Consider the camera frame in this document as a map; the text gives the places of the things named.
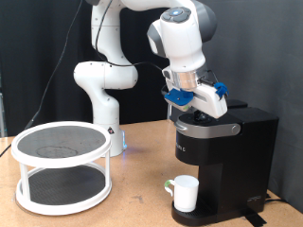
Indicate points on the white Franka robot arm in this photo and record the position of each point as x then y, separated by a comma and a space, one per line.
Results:
126, 63

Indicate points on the grey metal pole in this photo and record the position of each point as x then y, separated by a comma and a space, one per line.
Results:
169, 112

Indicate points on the grey frame post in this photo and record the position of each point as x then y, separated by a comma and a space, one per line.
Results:
2, 116

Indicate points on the black Keurig coffee machine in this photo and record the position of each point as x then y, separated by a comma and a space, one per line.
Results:
240, 157

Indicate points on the white two-tier turntable stand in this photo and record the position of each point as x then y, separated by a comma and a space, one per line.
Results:
60, 162

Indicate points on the grey backdrop panel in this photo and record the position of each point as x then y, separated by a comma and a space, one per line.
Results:
258, 47

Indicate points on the white mug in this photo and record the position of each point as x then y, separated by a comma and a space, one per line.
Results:
186, 194

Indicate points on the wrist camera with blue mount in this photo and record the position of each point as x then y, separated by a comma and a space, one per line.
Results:
178, 97

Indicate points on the black backdrop curtain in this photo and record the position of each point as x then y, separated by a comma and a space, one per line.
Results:
31, 47

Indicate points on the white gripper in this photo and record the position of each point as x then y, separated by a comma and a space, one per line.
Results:
208, 99

